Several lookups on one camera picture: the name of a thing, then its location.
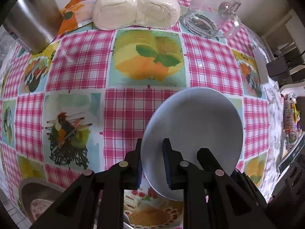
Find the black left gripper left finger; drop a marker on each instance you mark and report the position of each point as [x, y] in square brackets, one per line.
[95, 200]

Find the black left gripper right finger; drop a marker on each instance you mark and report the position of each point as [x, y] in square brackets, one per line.
[213, 199]

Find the large stainless steel bowl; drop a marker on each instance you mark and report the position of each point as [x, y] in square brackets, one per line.
[31, 189]

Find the light blue ceramic bowl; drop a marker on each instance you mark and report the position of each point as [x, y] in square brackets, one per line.
[191, 119]

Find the pink floral plate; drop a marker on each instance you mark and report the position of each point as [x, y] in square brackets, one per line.
[38, 207]

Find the colourful candy roll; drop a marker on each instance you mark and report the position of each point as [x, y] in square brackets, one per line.
[290, 115]

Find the pink checkered fruit tablecloth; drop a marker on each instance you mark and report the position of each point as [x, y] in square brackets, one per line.
[85, 100]

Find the grey floral white cloth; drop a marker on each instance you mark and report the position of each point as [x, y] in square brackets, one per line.
[275, 131]

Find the black power adapter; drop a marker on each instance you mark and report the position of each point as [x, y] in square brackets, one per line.
[277, 67]

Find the white power strip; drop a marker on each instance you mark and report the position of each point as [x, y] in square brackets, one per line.
[261, 63]

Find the clear glass mug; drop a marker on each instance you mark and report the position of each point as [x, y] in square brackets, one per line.
[213, 18]

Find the orange snack packet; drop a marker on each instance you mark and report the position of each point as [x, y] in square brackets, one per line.
[76, 13]

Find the stainless steel thermos jug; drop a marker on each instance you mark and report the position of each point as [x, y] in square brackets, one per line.
[34, 23]

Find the packaged white steamed buns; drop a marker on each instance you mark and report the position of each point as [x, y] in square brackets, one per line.
[114, 14]

